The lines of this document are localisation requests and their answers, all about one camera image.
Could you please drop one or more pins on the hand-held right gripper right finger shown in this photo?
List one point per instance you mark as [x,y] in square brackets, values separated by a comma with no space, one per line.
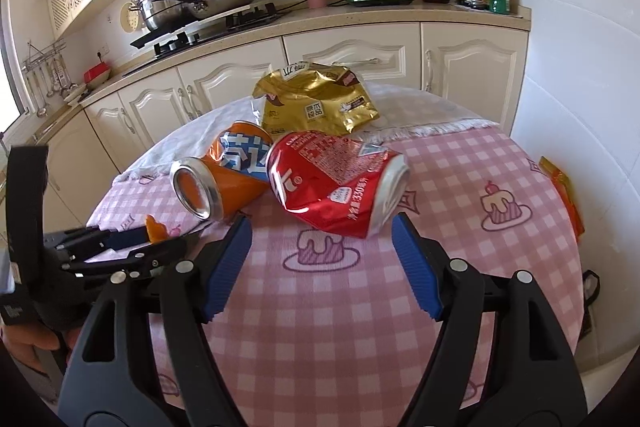
[415,267]

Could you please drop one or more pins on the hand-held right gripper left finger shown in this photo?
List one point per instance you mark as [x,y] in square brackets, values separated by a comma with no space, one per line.
[230,267]

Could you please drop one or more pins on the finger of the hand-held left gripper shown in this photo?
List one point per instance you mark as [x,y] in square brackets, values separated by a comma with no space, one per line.
[125,239]
[160,254]

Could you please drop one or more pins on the crushed red can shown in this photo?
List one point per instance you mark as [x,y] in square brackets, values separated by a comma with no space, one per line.
[325,187]

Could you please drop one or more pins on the person's left hand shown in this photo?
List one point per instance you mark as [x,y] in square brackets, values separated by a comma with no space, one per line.
[27,347]

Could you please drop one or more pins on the crushed orange can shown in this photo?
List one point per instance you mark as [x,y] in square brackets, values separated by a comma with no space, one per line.
[232,192]

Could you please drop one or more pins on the pink checked tablecloth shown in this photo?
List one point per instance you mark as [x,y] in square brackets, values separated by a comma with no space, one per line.
[325,332]

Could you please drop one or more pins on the white dishes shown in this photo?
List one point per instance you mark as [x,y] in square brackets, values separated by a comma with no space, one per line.
[75,94]

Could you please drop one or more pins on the row of hanging utensils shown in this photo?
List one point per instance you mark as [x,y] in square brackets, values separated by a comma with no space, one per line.
[45,77]

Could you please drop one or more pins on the white lace cloth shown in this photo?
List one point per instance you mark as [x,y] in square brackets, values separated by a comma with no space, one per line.
[425,107]

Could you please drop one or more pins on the orange snack packet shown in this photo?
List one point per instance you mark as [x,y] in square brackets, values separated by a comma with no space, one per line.
[562,187]

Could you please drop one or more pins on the gold snack bag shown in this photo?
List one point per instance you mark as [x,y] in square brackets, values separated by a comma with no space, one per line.
[310,107]

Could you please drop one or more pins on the black gas stove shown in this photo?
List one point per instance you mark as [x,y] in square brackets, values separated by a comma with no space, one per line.
[170,42]

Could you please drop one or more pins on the cream perforated steamer plate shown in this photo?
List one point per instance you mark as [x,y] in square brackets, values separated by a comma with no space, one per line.
[131,19]

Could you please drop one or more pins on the cream kitchen counter cabinets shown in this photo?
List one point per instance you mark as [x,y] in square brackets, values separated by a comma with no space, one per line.
[350,57]

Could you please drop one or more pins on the steel steamer pot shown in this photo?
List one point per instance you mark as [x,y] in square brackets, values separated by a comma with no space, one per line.
[165,14]

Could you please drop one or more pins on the wall socket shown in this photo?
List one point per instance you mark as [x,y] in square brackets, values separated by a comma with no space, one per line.
[101,55]

